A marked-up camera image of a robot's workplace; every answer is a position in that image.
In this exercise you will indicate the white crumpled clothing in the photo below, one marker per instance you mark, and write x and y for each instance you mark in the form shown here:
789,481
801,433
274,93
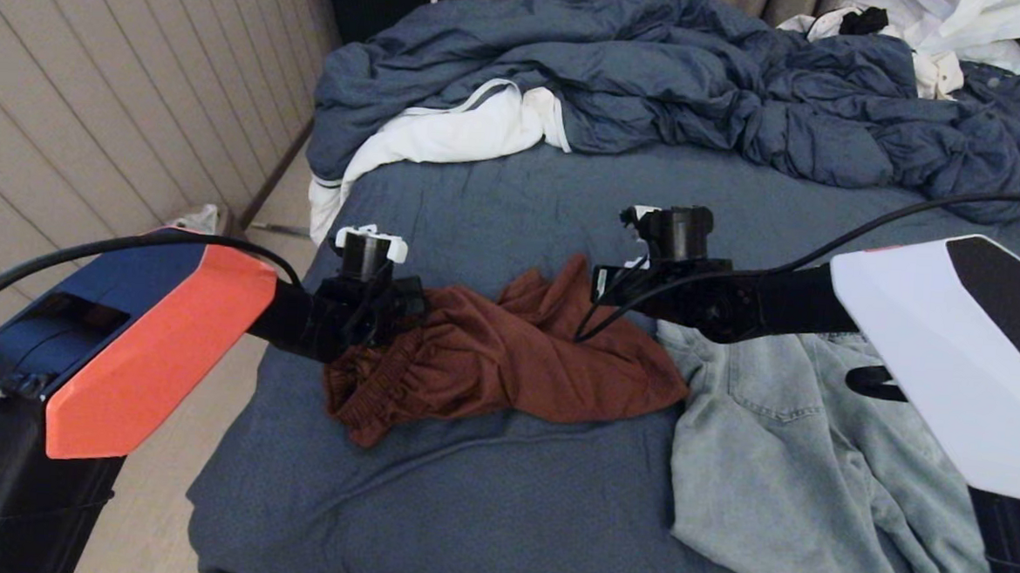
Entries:
960,22

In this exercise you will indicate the light blue denim shorts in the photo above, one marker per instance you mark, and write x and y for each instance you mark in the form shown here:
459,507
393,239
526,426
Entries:
814,477

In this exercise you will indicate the dark blue denim garment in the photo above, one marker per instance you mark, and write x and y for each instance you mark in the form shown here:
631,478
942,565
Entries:
1013,90

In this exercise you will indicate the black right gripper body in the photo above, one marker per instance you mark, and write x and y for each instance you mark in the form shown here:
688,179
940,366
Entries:
667,290

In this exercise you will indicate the bed with blue sheet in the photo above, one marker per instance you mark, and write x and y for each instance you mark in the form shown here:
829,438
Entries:
507,513

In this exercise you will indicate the black and white left wrist camera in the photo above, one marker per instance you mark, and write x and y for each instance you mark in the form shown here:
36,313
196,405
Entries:
368,253

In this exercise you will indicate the thin metal rod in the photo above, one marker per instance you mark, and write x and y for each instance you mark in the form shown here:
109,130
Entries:
282,230

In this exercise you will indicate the dark blue crumpled duvet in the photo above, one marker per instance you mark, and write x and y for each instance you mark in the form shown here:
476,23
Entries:
661,72

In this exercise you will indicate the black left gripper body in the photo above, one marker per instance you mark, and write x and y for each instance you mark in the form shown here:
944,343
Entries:
369,314

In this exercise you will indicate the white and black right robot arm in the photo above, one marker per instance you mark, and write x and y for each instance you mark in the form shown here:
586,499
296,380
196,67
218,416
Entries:
952,345

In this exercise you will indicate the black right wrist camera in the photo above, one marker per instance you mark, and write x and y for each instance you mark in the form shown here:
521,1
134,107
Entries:
674,234

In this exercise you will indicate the small black garment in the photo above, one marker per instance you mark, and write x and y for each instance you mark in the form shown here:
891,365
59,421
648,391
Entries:
862,22

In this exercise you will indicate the dark cabinet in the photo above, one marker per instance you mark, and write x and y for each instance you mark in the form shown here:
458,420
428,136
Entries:
372,0

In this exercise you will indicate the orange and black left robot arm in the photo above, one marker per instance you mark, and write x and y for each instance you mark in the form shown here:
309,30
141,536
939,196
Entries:
122,362

